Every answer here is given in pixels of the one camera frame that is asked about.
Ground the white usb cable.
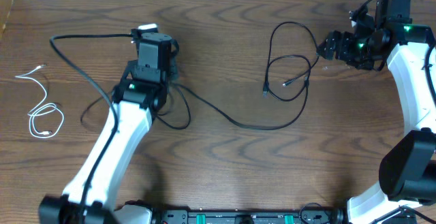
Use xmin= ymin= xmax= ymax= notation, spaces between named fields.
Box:
xmin=14 ymin=63 xmax=65 ymax=139

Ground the wooden board at edge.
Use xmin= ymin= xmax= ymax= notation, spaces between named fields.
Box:
xmin=0 ymin=0 xmax=14 ymax=37

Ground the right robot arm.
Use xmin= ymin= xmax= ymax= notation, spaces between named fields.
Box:
xmin=317 ymin=0 xmax=435 ymax=223

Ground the black usb cable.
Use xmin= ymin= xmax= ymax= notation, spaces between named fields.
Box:
xmin=262 ymin=21 xmax=320 ymax=102
xmin=80 ymin=76 xmax=311 ymax=131

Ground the clear tape piece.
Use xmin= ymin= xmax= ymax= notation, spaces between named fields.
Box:
xmin=322 ymin=65 xmax=351 ymax=71

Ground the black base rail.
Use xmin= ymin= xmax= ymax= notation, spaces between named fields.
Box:
xmin=151 ymin=204 xmax=345 ymax=224

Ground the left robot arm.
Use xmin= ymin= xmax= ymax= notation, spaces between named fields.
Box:
xmin=38 ymin=25 xmax=178 ymax=223

